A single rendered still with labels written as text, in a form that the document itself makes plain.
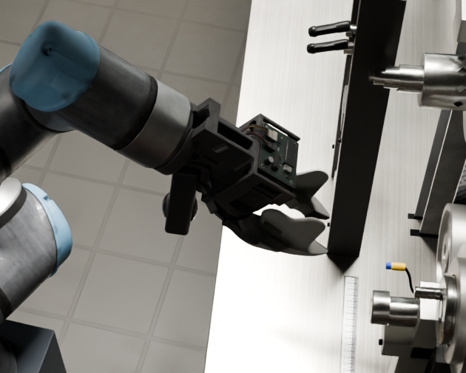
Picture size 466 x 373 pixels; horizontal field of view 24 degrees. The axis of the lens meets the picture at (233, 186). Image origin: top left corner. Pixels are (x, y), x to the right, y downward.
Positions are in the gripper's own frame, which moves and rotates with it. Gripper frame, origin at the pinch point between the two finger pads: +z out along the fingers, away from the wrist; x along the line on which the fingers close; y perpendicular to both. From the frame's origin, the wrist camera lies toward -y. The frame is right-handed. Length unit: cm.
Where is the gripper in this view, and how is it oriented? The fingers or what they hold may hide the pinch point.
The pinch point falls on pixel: (312, 232)
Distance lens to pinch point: 110.9
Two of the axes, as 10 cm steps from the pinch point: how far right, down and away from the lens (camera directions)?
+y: 6.4, -3.9, -6.7
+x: 1.0, -8.2, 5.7
